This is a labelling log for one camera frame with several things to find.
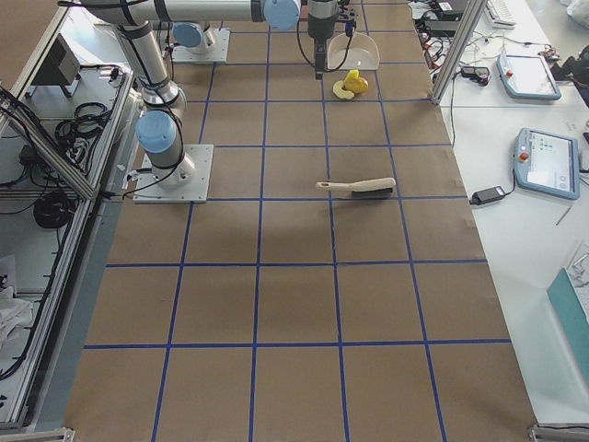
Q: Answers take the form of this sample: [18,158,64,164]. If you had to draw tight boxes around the yellow potato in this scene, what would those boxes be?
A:
[344,76,369,94]

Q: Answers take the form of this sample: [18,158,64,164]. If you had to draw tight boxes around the far teach pendant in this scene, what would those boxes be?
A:
[496,53,561,101]

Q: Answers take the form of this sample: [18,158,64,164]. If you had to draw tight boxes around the teach pendant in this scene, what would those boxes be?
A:
[514,128,580,201]
[496,53,561,101]

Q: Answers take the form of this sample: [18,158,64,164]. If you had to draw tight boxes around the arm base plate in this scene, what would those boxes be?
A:
[133,145,214,204]
[172,23,231,64]

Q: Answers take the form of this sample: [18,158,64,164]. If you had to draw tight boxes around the beige plastic dustpan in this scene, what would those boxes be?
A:
[327,32,380,71]

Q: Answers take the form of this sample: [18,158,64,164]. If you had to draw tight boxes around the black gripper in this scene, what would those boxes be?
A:
[307,0,333,80]

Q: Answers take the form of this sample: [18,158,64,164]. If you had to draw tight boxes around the black power adapter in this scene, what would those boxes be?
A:
[469,186,507,206]

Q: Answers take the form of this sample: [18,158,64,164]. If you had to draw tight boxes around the teal folder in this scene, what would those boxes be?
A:
[548,268,588,379]

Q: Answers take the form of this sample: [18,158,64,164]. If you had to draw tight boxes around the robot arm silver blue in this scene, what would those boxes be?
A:
[60,1,356,188]
[172,21,216,54]

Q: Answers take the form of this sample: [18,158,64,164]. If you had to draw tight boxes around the aluminium frame post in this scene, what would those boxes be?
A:
[430,0,486,105]

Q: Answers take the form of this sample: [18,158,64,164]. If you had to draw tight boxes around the yellow green sponge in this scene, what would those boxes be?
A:
[345,69,359,80]

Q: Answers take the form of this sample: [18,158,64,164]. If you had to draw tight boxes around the near teach pendant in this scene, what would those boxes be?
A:
[514,128,580,201]

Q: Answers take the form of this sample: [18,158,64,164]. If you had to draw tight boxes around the beige hand brush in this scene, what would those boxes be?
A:
[315,177,396,199]

